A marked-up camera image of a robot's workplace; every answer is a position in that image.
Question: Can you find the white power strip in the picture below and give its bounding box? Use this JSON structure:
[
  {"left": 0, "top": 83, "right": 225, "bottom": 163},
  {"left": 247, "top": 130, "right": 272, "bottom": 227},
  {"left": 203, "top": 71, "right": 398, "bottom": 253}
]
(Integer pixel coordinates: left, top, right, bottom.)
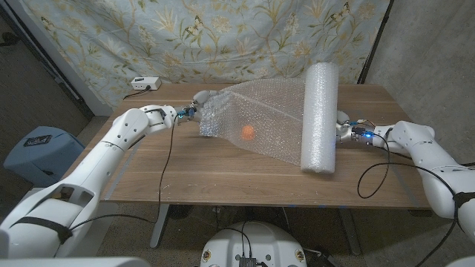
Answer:
[{"left": 130, "top": 76, "right": 163, "bottom": 91}]

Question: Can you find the black power strip cord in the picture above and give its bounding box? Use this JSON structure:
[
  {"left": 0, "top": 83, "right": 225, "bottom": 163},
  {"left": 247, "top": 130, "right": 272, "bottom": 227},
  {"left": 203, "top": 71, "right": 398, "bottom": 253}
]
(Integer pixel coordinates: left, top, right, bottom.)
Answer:
[{"left": 122, "top": 85, "right": 152, "bottom": 100}]

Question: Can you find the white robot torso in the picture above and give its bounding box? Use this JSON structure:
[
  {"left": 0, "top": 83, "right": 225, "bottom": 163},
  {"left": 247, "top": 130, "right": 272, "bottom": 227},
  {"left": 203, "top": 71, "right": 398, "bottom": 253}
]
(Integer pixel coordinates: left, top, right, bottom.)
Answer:
[{"left": 199, "top": 221, "right": 308, "bottom": 267}]

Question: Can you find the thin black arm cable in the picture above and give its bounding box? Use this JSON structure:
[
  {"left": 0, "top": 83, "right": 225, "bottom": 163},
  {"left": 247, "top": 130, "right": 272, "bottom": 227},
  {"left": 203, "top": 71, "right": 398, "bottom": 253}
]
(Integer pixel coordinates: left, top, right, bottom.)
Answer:
[
  {"left": 68, "top": 114, "right": 179, "bottom": 233},
  {"left": 356, "top": 133, "right": 461, "bottom": 267}
]

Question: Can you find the white table leg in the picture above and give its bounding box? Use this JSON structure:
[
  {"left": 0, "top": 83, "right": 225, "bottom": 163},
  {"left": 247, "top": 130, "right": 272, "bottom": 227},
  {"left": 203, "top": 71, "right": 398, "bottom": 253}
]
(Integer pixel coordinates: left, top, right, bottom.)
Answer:
[{"left": 150, "top": 203, "right": 170, "bottom": 248}]

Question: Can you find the black torso cable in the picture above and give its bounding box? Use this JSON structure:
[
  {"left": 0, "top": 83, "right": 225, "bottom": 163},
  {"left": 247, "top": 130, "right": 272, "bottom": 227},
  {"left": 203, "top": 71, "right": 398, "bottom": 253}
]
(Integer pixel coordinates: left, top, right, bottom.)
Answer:
[{"left": 221, "top": 226, "right": 254, "bottom": 259}]

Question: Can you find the floral backdrop cloth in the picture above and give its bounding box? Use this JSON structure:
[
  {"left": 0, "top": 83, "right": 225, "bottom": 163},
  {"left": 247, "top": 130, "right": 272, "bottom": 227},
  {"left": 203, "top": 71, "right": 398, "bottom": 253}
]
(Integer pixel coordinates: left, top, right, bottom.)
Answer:
[{"left": 22, "top": 0, "right": 393, "bottom": 109}]

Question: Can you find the grey table leg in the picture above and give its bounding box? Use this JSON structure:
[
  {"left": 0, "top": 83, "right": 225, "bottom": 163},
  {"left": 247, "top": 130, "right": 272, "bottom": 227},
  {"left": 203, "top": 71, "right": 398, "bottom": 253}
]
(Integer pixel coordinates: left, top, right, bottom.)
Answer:
[{"left": 339, "top": 207, "right": 361, "bottom": 257}]

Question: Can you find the black backdrop stand pole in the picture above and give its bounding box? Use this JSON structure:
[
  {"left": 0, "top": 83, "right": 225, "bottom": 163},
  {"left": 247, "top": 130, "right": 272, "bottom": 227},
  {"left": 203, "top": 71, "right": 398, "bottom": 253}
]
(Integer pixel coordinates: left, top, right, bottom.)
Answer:
[
  {"left": 31, "top": 44, "right": 82, "bottom": 101},
  {"left": 356, "top": 0, "right": 395, "bottom": 85}
]

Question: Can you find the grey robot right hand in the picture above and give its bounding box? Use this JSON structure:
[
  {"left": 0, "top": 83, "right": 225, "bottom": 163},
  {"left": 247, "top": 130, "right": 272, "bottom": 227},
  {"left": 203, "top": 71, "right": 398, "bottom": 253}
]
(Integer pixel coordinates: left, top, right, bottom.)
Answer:
[{"left": 335, "top": 110, "right": 376, "bottom": 146}]

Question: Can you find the bubble wrap roll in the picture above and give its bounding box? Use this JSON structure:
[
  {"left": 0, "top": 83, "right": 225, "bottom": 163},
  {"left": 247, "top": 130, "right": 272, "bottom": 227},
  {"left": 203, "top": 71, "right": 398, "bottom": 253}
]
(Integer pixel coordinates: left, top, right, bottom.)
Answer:
[{"left": 198, "top": 62, "right": 340, "bottom": 174}]

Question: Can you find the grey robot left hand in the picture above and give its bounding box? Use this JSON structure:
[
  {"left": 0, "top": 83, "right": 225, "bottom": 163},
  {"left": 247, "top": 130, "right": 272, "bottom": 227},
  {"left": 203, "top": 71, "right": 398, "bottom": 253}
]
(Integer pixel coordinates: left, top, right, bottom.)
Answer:
[{"left": 176, "top": 89, "right": 220, "bottom": 123}]

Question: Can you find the orange cup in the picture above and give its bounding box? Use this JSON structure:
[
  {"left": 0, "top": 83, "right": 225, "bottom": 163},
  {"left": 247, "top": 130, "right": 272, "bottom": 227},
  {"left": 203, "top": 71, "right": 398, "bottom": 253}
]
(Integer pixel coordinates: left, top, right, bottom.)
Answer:
[{"left": 240, "top": 125, "right": 256, "bottom": 142}]

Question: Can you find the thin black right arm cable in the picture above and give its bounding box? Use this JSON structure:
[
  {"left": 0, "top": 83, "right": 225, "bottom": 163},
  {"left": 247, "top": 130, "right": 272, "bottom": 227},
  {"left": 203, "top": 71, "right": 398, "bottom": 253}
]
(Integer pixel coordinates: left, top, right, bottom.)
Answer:
[{"left": 356, "top": 133, "right": 461, "bottom": 267}]

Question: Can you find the blue plastic bin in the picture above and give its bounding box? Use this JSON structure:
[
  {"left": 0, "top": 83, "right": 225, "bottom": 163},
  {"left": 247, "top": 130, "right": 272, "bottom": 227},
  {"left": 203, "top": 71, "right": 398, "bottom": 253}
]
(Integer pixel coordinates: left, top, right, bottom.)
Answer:
[{"left": 2, "top": 125, "right": 86, "bottom": 188}]

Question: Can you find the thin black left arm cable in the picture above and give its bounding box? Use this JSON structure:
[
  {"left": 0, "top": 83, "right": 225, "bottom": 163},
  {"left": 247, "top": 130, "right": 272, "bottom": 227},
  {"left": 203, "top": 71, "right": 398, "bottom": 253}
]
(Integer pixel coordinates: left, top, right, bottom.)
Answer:
[{"left": 68, "top": 114, "right": 179, "bottom": 233}]

